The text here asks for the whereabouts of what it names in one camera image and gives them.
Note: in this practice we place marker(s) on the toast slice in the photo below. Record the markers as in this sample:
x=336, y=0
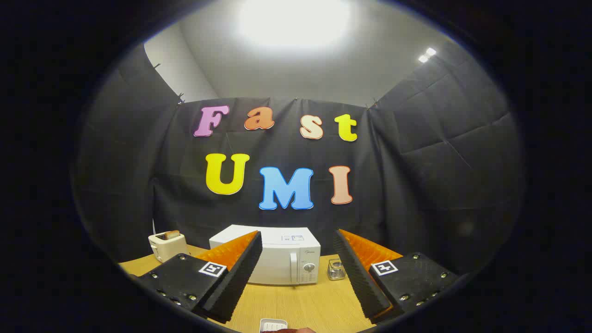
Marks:
x=172, y=234

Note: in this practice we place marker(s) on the cream pop-up toaster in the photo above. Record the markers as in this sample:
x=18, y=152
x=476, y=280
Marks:
x=166, y=248

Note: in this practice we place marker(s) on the small ceiling spotlight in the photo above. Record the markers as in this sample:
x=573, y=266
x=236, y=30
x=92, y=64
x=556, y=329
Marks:
x=427, y=54

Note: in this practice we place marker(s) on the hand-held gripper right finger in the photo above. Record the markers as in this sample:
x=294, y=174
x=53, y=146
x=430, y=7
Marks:
x=358, y=277

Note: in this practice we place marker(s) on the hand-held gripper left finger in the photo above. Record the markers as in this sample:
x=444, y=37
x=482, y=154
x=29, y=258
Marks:
x=236, y=282

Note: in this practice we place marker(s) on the white food tray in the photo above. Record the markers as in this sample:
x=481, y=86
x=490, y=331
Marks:
x=273, y=323

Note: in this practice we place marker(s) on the large ceiling light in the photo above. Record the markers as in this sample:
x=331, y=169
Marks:
x=293, y=21

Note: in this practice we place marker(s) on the brown meat piece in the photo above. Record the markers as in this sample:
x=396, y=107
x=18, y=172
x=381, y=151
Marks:
x=298, y=330

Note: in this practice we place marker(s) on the white toaster oven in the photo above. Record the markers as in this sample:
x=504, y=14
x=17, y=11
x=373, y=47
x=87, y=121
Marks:
x=277, y=259

